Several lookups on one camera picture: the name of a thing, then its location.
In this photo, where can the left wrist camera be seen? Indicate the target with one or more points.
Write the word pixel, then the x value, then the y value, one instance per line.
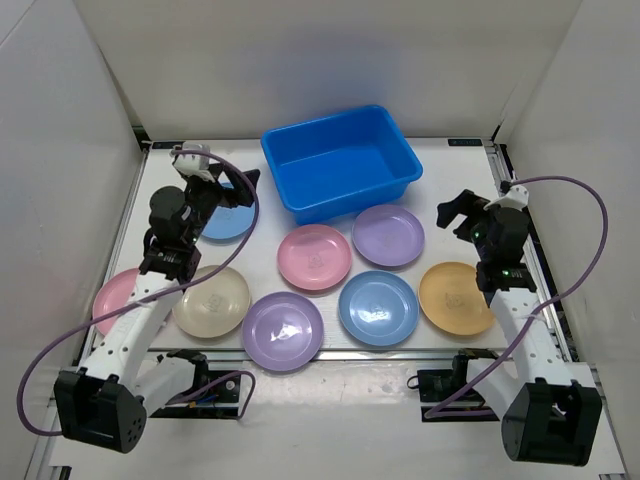
pixel 193 165

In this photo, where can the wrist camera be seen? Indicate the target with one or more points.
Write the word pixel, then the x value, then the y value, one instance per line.
pixel 193 165
pixel 511 196

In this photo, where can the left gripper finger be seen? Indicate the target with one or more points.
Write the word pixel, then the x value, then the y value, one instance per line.
pixel 228 193
pixel 245 187

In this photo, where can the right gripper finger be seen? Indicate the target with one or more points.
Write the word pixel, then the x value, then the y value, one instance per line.
pixel 463 231
pixel 463 204

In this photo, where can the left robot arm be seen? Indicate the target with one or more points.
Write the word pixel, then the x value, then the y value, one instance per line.
pixel 106 401

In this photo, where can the purple plate front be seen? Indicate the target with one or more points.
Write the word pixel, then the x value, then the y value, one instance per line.
pixel 282 332

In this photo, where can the orange plate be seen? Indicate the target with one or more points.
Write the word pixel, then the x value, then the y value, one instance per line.
pixel 450 299

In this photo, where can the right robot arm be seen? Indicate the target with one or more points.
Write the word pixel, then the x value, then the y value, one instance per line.
pixel 545 414

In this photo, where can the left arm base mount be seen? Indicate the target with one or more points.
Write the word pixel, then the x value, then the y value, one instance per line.
pixel 217 402

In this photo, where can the light blue plate front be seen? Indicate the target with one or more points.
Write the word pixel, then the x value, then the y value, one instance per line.
pixel 378 308

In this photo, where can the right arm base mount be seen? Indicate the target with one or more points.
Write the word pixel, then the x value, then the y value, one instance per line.
pixel 436 385

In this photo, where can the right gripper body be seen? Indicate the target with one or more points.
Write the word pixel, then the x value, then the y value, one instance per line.
pixel 480 219

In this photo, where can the cream plate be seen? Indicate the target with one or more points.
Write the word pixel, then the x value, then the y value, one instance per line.
pixel 214 307

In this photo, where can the pink plate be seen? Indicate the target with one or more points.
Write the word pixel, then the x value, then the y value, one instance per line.
pixel 115 293
pixel 314 257

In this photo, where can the blue plastic bin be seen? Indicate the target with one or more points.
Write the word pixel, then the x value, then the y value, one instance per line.
pixel 340 164

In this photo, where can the purple plate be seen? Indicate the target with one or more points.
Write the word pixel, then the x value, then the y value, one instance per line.
pixel 282 332
pixel 388 235

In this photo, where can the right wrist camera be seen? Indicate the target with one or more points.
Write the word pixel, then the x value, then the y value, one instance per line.
pixel 511 196

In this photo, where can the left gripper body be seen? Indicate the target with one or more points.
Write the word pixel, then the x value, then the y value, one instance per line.
pixel 204 197

